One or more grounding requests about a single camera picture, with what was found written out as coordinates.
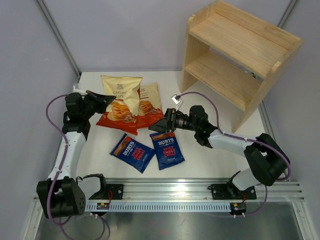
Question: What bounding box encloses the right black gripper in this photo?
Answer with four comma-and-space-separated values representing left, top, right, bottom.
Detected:
149, 108, 199, 134

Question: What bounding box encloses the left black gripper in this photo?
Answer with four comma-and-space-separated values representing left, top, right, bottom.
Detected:
81, 90, 115, 119

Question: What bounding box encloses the cassava chips bag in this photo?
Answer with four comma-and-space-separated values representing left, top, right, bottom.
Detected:
137, 83, 164, 129
96, 75, 143, 136

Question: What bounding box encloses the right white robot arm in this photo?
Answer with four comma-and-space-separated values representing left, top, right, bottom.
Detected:
149, 105, 290, 200

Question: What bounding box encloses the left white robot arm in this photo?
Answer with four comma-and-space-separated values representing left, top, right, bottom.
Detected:
36, 90, 116, 225

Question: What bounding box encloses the wooden two-tier shelf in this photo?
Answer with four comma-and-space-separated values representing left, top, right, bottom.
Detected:
180, 0, 303, 132

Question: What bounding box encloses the right Burts chilli bag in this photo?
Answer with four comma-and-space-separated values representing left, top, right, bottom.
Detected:
149, 132, 185, 171

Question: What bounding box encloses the burts chilli bag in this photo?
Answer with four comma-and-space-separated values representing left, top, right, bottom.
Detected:
149, 132, 185, 171
109, 133, 156, 173

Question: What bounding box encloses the left Burts chilli bag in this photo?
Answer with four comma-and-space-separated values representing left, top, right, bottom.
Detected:
109, 133, 156, 173

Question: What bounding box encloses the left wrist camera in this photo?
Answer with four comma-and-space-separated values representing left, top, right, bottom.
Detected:
72, 83, 87, 96

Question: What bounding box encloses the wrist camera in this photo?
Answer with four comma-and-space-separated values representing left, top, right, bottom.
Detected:
72, 83, 87, 96
171, 94, 183, 105

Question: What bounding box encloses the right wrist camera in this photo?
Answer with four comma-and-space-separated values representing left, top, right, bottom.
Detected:
171, 94, 183, 105

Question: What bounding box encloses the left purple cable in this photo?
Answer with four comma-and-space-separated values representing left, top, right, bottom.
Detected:
45, 93, 111, 240

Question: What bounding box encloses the aluminium mounting rail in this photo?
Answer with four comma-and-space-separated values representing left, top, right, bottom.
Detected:
106, 178, 305, 202

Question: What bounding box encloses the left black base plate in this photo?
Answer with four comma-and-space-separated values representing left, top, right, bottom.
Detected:
88, 184, 124, 200

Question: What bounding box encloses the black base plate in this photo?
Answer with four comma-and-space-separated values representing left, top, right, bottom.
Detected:
88, 184, 124, 200
207, 183, 257, 200

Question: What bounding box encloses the white slotted cable duct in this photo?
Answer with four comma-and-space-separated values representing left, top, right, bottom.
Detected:
84, 202, 231, 213

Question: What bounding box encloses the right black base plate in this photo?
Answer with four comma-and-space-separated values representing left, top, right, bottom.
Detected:
207, 183, 257, 200

